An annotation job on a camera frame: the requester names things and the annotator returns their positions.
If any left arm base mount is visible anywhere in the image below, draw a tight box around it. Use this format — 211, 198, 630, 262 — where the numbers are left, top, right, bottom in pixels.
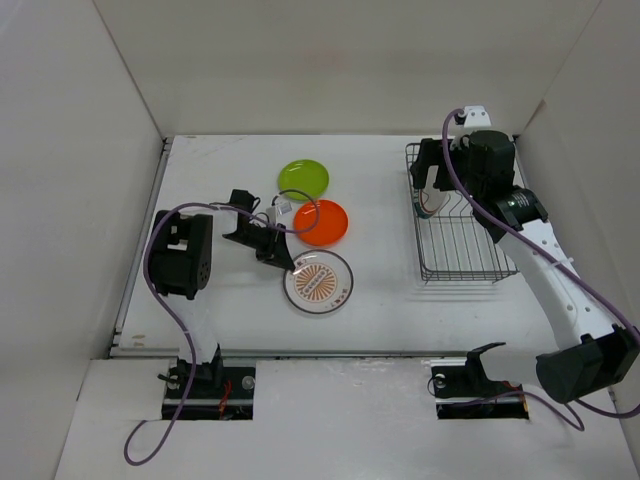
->
157, 366, 256, 421

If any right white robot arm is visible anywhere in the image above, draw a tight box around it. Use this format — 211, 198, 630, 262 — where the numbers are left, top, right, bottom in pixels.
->
409, 130, 639, 404

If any orange sunburst patterned plate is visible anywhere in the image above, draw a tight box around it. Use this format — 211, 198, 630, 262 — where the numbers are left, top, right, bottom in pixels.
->
282, 249, 355, 315

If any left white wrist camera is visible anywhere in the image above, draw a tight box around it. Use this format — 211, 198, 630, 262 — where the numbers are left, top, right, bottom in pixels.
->
265, 197, 292, 224

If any purple cable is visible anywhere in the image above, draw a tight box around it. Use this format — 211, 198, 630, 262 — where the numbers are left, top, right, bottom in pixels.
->
123, 189, 321, 467
442, 108, 640, 432

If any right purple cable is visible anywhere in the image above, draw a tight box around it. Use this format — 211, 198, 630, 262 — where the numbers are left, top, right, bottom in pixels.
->
442, 108, 640, 432

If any black wire dish rack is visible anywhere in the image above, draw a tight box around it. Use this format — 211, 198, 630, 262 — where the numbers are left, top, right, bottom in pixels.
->
403, 142, 521, 285

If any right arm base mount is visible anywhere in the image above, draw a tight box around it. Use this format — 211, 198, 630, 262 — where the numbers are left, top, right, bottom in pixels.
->
427, 365, 529, 420

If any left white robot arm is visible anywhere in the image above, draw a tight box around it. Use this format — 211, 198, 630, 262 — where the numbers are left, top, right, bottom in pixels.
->
142, 189, 297, 398

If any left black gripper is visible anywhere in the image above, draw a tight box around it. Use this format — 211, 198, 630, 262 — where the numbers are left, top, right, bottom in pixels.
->
222, 223, 294, 271

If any green rimmed white plate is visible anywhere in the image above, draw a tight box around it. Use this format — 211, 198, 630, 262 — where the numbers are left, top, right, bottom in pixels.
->
412, 184, 449, 219

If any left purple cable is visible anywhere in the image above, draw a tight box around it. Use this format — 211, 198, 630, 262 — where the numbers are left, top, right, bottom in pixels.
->
123, 189, 321, 467

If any lime green plate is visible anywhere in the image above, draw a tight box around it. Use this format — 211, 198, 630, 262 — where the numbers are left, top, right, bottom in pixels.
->
277, 159, 330, 202

